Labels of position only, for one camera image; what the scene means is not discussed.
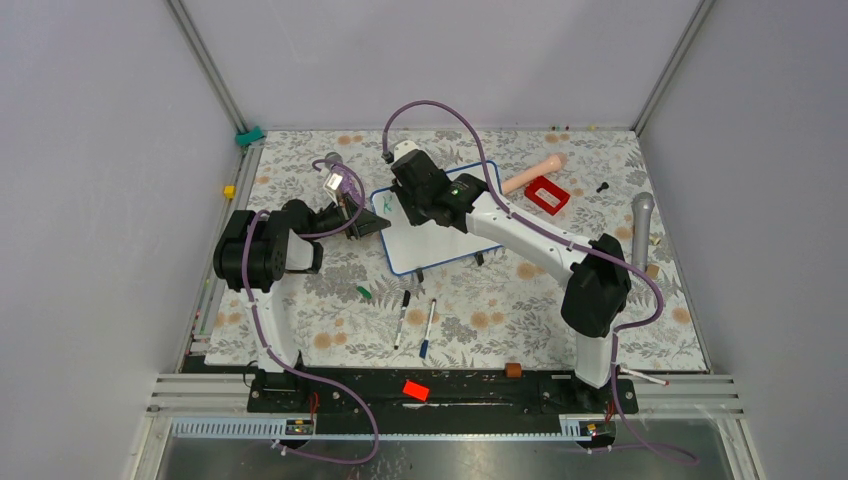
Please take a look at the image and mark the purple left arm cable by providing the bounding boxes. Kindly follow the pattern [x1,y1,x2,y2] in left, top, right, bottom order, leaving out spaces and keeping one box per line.
[239,157,382,468]

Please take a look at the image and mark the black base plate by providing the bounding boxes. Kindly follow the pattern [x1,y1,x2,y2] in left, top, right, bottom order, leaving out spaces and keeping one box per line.
[243,365,639,435]

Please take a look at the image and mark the green marker cap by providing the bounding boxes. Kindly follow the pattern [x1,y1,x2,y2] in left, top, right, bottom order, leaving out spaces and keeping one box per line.
[356,286,373,300]

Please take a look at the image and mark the pink microphone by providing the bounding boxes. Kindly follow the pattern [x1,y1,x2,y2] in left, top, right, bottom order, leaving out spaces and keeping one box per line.
[501,152,568,194]

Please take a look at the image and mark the teal corner clamp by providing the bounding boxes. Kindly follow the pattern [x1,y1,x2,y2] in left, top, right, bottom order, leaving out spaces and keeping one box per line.
[235,126,265,148]

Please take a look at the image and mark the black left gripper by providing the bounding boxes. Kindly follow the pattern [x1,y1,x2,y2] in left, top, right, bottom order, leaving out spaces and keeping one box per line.
[308,192,390,241]

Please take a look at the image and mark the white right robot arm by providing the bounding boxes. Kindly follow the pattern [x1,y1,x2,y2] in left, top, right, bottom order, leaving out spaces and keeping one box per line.
[384,142,631,412]

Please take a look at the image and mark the blue framed whiteboard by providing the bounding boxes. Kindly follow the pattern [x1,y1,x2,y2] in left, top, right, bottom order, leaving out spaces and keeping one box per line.
[370,187,500,276]

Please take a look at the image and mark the silver microphone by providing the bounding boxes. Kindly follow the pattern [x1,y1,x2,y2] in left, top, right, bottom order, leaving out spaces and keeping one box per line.
[631,192,655,271]

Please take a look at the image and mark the floral patterned table mat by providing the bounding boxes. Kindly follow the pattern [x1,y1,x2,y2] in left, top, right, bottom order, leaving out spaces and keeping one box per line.
[204,130,710,372]

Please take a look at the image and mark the brown small block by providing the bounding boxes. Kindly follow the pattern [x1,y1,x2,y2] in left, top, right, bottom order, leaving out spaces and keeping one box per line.
[504,362,523,379]

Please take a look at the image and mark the black whiteboard marker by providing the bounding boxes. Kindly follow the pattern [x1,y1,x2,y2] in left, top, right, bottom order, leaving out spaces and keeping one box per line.
[393,290,411,350]

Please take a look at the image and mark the red flat card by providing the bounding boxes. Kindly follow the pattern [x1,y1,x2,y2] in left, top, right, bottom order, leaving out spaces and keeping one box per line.
[402,380,430,402]

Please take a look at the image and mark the purple glitter microphone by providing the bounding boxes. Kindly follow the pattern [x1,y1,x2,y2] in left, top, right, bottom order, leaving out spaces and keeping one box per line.
[322,152,364,205]

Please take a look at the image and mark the blue whiteboard marker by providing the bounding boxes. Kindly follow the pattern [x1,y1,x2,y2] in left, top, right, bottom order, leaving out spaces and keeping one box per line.
[419,298,437,360]

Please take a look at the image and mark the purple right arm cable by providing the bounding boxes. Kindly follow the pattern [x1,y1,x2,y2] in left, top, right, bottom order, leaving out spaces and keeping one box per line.
[381,99,700,470]

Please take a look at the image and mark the red rectangular frame block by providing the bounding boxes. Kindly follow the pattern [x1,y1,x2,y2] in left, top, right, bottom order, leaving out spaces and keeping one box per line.
[524,176,571,216]

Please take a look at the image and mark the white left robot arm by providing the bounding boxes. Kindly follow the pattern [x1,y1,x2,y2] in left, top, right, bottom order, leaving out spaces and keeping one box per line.
[212,194,391,411]

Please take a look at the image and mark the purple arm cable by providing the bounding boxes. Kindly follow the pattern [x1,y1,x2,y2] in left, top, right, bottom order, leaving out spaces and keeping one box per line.
[381,99,700,470]
[239,157,382,468]

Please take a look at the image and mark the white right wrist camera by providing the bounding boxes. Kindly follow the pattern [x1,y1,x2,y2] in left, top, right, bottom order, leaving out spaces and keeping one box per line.
[392,140,420,163]

